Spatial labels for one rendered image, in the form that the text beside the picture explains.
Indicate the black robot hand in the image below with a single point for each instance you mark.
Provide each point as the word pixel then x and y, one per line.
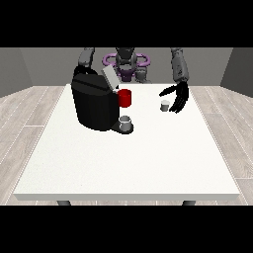
pixel 179 95
pixel 81 69

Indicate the small grey coffee pod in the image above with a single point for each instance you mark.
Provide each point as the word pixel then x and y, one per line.
pixel 164 105

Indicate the pale grey machine lid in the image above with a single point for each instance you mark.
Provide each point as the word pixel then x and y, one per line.
pixel 110 76

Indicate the black coffee machine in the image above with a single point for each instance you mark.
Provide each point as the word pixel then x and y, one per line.
pixel 95 102

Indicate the red pod holder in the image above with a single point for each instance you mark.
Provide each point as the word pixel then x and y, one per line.
pixel 124 98

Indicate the grey robot trunk purple rings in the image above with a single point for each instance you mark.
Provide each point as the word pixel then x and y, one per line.
pixel 125 64

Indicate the small grey cup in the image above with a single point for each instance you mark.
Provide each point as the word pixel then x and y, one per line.
pixel 125 123

